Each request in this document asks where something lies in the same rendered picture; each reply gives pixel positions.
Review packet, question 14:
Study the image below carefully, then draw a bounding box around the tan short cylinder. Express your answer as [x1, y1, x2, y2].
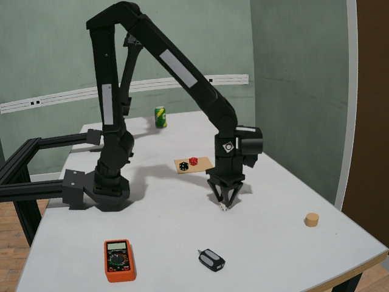
[305, 213, 319, 228]

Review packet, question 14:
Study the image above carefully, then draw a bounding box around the tan square mat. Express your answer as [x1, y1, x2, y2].
[174, 157, 213, 174]

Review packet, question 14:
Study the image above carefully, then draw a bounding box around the green and yellow soda can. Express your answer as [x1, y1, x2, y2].
[154, 106, 167, 128]

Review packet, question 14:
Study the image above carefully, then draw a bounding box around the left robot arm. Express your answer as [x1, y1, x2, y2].
[120, 32, 143, 116]

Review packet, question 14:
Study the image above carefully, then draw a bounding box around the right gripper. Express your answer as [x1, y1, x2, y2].
[205, 155, 246, 207]

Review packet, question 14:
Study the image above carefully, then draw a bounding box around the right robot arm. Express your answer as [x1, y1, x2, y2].
[86, 1, 263, 197]

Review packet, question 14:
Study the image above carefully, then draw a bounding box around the orange digital multimeter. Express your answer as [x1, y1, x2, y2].
[104, 239, 136, 283]

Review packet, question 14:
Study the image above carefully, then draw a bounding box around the grey die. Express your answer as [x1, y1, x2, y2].
[219, 201, 231, 212]

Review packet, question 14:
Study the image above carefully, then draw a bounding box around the red die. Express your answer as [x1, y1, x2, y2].
[189, 157, 198, 166]

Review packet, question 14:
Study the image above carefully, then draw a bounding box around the black die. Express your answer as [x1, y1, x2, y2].
[179, 162, 188, 171]

